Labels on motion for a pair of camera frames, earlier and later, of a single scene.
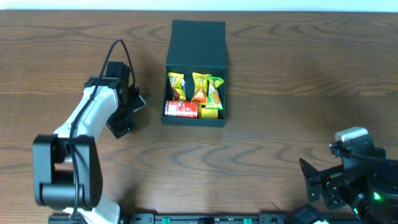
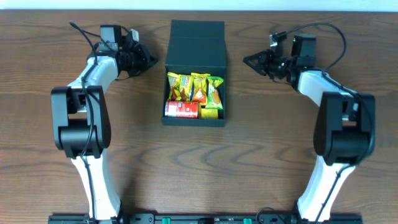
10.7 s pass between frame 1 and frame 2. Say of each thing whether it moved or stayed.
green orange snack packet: stayed
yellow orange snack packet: stayed
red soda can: stayed
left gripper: moved
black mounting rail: stayed
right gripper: moved
